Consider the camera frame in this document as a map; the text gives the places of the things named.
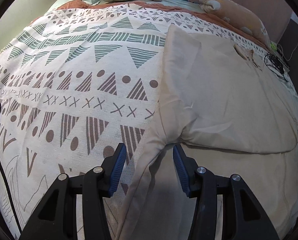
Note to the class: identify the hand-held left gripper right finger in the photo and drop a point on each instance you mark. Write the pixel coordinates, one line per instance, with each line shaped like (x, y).
(179, 166)

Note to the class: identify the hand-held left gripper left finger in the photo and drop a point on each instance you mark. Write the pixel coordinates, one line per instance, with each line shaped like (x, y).
(119, 167)

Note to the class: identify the beige pants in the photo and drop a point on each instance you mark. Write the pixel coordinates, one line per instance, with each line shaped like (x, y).
(214, 92)

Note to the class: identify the patterned blanket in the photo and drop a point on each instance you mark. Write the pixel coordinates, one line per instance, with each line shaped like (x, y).
(64, 55)

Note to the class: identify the peach plush toy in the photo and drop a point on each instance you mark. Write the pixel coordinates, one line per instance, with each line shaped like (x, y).
(239, 12)

